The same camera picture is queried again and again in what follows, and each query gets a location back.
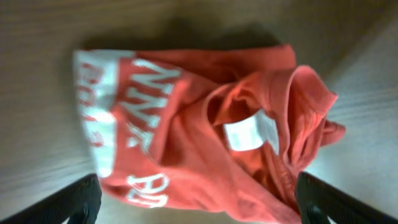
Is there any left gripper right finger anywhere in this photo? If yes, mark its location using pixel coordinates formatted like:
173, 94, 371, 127
295, 172, 397, 224

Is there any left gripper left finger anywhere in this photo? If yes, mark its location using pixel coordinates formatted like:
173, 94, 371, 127
1, 174, 102, 224

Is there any red printed t-shirt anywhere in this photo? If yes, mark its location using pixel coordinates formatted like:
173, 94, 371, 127
73, 45, 345, 223

